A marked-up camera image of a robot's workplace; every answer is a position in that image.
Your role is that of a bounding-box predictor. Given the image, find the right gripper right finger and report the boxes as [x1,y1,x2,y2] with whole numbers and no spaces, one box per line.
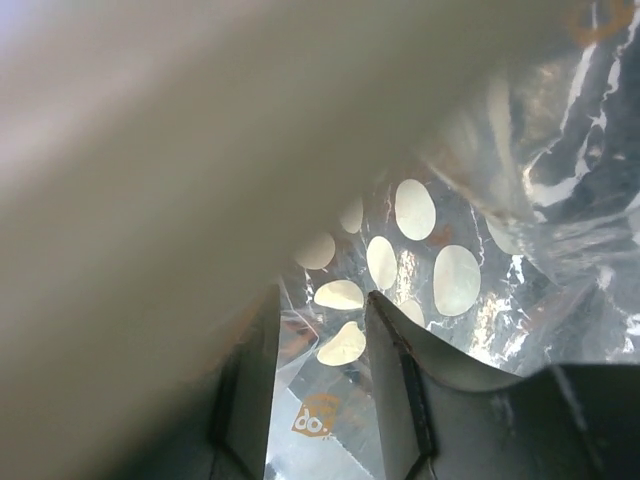
[365,291,639,479]

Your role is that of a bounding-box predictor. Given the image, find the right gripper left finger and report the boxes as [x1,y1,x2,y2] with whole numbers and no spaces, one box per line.
[114,284,280,479]

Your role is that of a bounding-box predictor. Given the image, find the polka dot zip top bag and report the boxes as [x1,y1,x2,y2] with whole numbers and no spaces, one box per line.
[1,1,639,479]

